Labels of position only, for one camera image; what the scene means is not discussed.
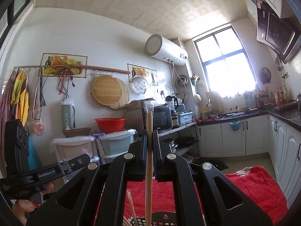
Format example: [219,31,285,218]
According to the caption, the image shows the black range hood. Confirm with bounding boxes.
[256,0,300,64]

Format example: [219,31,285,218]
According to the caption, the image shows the red plastic basin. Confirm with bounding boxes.
[95,118,125,134]

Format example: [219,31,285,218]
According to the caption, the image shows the red floral bed cover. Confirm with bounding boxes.
[94,165,289,226]

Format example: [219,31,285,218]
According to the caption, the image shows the right plastic drawer tower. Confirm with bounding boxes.
[97,129,136,164]

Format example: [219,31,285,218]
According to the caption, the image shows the white water heater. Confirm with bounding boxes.
[144,34,188,65]

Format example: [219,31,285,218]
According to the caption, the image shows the kitchen window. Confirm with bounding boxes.
[194,26,257,98]

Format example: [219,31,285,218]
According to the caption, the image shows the left hand red nails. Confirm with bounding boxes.
[11,182,55,226]

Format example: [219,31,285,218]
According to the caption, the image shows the woven brown basket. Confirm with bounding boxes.
[62,128,91,138]

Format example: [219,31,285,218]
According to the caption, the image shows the black perforated utensil basket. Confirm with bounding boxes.
[128,211,177,226]

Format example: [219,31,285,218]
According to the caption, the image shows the plastic drawer tower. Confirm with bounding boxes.
[50,136,100,163]
[97,129,136,164]

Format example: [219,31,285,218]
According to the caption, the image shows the wooden chopsticks pair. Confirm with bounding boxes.
[145,112,153,226]
[127,189,138,226]

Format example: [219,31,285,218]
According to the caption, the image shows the black microwave oven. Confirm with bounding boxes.
[153,106,172,132]

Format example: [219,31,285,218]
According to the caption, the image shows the round bamboo tray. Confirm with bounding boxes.
[91,75,130,110]

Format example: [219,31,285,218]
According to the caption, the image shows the left plastic drawer tower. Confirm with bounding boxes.
[50,136,100,163]

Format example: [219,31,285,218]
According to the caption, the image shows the blue hanging cup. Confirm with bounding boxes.
[229,120,240,132]

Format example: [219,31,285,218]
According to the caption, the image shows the metal shelf rack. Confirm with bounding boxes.
[158,121,200,163]

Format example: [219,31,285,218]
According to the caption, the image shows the fruit wall picture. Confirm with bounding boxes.
[40,53,88,78]

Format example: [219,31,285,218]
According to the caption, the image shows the white lower kitchen cabinets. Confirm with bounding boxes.
[197,114,300,207]

